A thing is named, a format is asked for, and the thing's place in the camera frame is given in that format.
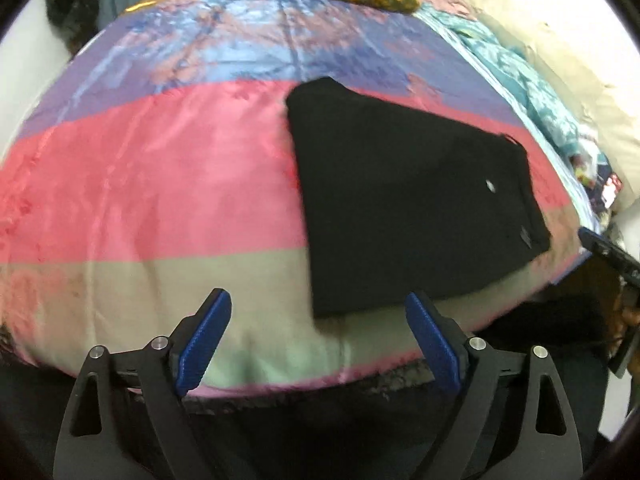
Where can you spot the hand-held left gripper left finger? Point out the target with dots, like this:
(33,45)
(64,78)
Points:
(205,340)

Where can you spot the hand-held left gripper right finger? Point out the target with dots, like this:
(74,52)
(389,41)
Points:
(435,340)

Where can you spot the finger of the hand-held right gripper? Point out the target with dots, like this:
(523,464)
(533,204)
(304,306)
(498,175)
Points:
(607,252)

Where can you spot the black pants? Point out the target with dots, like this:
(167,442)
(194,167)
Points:
(400,185)

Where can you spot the person's right hand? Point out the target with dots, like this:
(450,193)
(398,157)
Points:
(629,312)

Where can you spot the person's dark clothing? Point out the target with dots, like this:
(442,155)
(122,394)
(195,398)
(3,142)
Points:
(320,440)

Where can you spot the multicolour satin bedspread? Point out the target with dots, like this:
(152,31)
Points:
(150,185)

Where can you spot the teal floral cloth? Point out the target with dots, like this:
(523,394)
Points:
(525,80)

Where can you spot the cream pillow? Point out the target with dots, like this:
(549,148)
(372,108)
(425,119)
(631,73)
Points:
(565,45)

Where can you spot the dark hanging clothes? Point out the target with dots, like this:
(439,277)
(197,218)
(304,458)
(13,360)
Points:
(72,5)

